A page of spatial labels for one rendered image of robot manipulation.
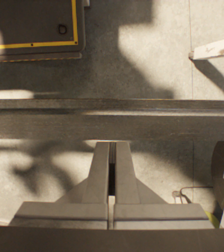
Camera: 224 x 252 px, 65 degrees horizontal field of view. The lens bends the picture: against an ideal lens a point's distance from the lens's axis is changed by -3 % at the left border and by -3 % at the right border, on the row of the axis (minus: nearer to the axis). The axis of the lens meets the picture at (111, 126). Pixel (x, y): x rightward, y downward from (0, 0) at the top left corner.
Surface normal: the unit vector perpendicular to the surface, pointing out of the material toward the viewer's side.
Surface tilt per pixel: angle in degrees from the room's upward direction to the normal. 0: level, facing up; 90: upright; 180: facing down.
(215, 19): 0
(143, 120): 0
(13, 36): 0
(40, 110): 75
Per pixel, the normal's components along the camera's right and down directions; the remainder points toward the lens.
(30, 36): -0.01, 0.29
